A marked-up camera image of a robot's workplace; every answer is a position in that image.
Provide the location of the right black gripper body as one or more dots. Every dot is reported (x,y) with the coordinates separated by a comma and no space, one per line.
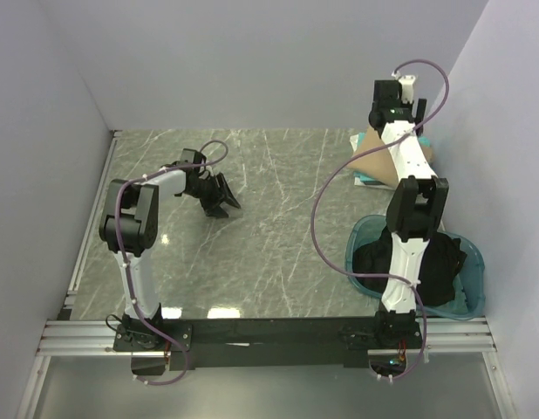
(420,112)

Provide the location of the beige t-shirt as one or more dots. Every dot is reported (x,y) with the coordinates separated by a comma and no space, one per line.
(378,165)

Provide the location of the folded white t-shirt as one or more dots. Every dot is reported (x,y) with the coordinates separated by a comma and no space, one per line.
(358,145)

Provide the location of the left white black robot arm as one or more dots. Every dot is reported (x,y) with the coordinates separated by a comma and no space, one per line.
(129,226)

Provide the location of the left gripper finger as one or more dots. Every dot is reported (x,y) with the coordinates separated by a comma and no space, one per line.
(227,195)
(215,211)

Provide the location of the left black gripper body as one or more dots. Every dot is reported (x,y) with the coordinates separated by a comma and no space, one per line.
(213,195)

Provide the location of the aluminium rail frame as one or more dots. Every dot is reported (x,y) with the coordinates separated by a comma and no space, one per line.
(91,338)

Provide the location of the teal plastic basket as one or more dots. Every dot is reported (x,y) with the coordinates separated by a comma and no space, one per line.
(469,299)

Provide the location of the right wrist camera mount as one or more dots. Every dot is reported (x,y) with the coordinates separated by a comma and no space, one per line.
(407,85)

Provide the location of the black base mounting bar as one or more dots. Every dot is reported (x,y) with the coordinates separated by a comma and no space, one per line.
(206,343)

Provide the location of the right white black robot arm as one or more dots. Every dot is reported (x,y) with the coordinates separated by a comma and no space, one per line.
(415,211)

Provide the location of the black clothes in basket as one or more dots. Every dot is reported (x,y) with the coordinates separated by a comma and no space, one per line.
(442,261)

